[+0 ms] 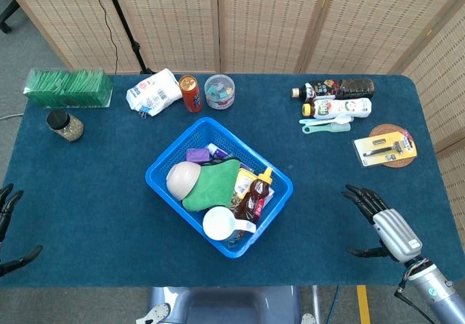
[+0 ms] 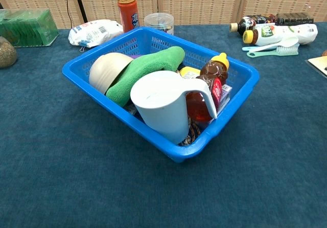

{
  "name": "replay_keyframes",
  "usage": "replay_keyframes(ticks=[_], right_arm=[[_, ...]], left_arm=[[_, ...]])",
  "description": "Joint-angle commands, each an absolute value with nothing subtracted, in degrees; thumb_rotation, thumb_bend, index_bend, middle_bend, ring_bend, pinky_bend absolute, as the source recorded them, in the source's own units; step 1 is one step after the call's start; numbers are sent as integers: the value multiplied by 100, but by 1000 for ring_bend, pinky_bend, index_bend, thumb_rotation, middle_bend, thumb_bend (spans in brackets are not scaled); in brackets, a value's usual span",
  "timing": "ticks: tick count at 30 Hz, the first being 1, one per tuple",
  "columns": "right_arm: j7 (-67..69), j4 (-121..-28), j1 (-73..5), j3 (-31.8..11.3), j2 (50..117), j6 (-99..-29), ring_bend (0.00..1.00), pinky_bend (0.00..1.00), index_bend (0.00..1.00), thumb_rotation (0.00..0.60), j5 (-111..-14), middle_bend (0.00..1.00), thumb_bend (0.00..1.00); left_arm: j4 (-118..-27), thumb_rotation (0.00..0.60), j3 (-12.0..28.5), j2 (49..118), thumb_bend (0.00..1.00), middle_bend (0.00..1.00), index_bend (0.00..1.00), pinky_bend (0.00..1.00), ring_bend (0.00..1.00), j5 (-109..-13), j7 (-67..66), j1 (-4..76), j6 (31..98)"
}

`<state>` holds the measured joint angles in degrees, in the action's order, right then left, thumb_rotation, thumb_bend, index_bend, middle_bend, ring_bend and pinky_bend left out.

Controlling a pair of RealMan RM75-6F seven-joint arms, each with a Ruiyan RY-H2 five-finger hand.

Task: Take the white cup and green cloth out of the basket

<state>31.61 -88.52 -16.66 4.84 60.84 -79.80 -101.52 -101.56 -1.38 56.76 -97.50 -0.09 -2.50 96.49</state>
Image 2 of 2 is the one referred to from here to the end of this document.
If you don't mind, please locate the light blue mug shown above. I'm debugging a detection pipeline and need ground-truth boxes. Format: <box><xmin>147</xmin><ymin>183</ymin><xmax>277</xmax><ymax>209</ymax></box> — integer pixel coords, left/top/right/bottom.
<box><xmin>130</xmin><ymin>71</ymin><xmax>218</xmax><ymax>145</ymax></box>

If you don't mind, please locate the green cloth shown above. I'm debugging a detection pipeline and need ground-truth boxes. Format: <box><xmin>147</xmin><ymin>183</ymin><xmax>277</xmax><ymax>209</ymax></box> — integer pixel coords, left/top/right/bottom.
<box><xmin>106</xmin><ymin>45</ymin><xmax>185</xmax><ymax>108</ymax></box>

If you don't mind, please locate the blue plastic basket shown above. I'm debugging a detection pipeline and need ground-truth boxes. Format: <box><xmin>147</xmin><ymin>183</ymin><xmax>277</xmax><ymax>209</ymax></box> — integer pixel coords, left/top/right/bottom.
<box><xmin>62</xmin><ymin>26</ymin><xmax>261</xmax><ymax>164</ymax></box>

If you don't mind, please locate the braided twine bundle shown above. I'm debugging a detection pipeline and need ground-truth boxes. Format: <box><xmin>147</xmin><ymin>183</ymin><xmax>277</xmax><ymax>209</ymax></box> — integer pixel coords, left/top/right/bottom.
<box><xmin>178</xmin><ymin>115</ymin><xmax>201</xmax><ymax>147</ymax></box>

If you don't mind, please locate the yellow lidded box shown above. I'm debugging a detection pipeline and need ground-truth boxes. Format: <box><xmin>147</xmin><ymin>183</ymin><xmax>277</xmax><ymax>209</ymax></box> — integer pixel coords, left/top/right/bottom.
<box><xmin>178</xmin><ymin>66</ymin><xmax>201</xmax><ymax>80</ymax></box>

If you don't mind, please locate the honey bear bottle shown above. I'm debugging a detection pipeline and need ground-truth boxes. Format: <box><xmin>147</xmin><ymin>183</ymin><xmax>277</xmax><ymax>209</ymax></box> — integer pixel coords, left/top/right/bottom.
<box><xmin>185</xmin><ymin>52</ymin><xmax>230</xmax><ymax>123</ymax></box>

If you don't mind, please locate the small white purple box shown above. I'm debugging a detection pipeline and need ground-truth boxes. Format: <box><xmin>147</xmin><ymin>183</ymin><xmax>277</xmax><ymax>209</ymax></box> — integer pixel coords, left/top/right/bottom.
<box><xmin>209</xmin><ymin>83</ymin><xmax>233</xmax><ymax>124</ymax></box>

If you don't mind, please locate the beige bowl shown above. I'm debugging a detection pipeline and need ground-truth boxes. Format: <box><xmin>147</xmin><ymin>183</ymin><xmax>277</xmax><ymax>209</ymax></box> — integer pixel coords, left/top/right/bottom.
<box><xmin>88</xmin><ymin>52</ymin><xmax>135</xmax><ymax>95</ymax></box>

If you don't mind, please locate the clear jar of clips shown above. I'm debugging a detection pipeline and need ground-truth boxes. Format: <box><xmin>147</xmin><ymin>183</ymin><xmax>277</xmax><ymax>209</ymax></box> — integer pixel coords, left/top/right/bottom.
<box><xmin>144</xmin><ymin>12</ymin><xmax>175</xmax><ymax>36</ymax></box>

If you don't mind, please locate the red drink can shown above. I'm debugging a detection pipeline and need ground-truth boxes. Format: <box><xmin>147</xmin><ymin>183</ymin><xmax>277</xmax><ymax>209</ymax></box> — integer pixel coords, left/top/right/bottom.
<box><xmin>117</xmin><ymin>0</ymin><xmax>141</xmax><ymax>33</ymax></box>

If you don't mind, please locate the white printed bag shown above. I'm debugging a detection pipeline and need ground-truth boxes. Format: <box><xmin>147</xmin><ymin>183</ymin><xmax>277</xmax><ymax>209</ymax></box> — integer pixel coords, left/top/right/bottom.
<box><xmin>67</xmin><ymin>19</ymin><xmax>124</xmax><ymax>48</ymax></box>

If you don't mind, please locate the bamboo folding screen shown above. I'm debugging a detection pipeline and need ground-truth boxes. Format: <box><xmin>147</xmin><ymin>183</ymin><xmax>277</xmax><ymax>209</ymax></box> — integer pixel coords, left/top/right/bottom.
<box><xmin>0</xmin><ymin>0</ymin><xmax>327</xmax><ymax>30</ymax></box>

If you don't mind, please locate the dark sauce bottle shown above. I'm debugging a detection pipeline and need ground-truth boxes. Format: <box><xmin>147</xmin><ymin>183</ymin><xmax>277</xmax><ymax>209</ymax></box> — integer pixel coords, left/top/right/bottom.
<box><xmin>229</xmin><ymin>12</ymin><xmax>314</xmax><ymax>36</ymax></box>

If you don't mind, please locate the green scrub brush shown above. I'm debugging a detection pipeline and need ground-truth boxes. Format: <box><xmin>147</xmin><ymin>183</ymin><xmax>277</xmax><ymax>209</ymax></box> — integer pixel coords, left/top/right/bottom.
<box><xmin>246</xmin><ymin>45</ymin><xmax>299</xmax><ymax>58</ymax></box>

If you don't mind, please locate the black tripod stand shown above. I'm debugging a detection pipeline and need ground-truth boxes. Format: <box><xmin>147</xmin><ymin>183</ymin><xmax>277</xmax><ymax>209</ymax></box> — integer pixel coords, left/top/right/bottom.
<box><xmin>71</xmin><ymin>0</ymin><xmax>85</xmax><ymax>23</ymax></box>

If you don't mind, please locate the white bottle with yellow cap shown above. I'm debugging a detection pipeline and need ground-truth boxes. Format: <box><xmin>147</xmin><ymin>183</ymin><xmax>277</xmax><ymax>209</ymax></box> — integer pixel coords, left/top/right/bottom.
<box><xmin>242</xmin><ymin>23</ymin><xmax>319</xmax><ymax>47</ymax></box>

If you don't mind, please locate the clear box of green packets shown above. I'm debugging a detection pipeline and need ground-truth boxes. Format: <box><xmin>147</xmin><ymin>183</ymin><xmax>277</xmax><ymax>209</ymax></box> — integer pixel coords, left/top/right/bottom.
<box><xmin>0</xmin><ymin>8</ymin><xmax>59</xmax><ymax>48</ymax></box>

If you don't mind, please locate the razor in yellow package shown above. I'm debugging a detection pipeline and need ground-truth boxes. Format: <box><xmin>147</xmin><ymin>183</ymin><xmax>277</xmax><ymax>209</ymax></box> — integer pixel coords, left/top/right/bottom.
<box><xmin>305</xmin><ymin>56</ymin><xmax>327</xmax><ymax>79</ymax></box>

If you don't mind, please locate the glass jar with black lid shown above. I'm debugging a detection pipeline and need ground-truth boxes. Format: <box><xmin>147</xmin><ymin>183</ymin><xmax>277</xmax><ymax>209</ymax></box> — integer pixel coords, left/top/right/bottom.
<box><xmin>0</xmin><ymin>36</ymin><xmax>18</xmax><ymax>69</ymax></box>

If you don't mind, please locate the black hanging cable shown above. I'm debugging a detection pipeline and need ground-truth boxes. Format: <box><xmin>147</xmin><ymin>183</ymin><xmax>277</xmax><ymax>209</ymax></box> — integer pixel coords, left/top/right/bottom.
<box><xmin>61</xmin><ymin>0</ymin><xmax>70</xmax><ymax>21</ymax></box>

